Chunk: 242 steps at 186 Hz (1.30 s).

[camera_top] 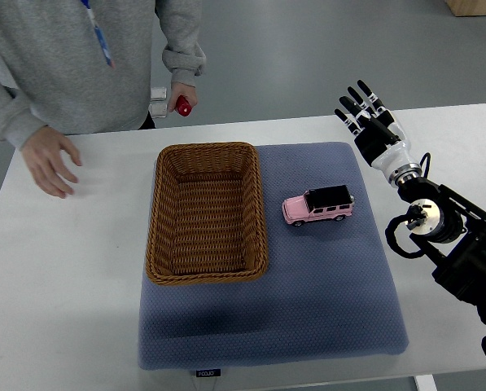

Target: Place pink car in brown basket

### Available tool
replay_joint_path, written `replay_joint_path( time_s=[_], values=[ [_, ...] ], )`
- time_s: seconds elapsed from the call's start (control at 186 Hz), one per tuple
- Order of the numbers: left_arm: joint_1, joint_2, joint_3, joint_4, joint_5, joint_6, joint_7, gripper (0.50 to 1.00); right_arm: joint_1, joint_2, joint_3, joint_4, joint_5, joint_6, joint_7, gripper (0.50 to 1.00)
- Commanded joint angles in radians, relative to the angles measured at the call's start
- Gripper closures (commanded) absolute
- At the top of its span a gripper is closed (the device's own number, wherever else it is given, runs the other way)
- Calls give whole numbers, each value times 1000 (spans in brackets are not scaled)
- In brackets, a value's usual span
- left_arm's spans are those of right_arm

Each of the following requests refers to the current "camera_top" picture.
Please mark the person's left hand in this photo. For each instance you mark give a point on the person's left hand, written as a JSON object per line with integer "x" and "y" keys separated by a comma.
{"x": 178, "y": 89}

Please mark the person's right hand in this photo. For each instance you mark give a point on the person's right hand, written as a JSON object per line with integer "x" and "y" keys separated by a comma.
{"x": 42, "y": 154}

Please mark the grey sweatshirt person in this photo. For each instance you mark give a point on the grey sweatshirt person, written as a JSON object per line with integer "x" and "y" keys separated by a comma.
{"x": 85, "y": 68}

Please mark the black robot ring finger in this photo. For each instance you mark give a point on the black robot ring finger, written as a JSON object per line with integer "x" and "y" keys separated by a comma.
{"x": 360, "y": 101}

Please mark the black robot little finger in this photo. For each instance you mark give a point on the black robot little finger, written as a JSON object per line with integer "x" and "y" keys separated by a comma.
{"x": 372, "y": 98}

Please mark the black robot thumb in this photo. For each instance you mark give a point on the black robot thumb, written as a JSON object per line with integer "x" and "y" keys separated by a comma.
{"x": 374, "y": 131}

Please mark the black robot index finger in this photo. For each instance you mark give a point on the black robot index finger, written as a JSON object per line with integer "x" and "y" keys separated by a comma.
{"x": 349, "y": 123}

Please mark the pink toy car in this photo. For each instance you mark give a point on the pink toy car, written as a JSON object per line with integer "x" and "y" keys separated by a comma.
{"x": 315, "y": 205}

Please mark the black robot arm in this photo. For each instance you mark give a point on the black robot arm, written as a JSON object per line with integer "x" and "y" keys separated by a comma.
{"x": 438, "y": 167}

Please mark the white table leg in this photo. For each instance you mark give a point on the white table leg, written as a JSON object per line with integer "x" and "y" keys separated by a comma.
{"x": 425, "y": 383}

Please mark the wooden box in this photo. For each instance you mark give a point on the wooden box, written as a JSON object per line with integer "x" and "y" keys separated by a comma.
{"x": 464, "y": 8}

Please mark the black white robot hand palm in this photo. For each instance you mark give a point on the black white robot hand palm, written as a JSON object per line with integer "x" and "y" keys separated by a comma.
{"x": 393, "y": 160}

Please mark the brown wicker basket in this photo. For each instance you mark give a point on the brown wicker basket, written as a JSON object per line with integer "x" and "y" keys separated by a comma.
{"x": 207, "y": 221}

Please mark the blue-grey cushion mat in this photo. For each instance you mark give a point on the blue-grey cushion mat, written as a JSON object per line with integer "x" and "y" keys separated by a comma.
{"x": 328, "y": 291}

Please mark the red handheld button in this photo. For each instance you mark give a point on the red handheld button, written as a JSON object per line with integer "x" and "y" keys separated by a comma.
{"x": 182, "y": 106}

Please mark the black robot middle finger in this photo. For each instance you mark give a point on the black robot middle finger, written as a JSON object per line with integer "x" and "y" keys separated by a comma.
{"x": 352, "y": 107}

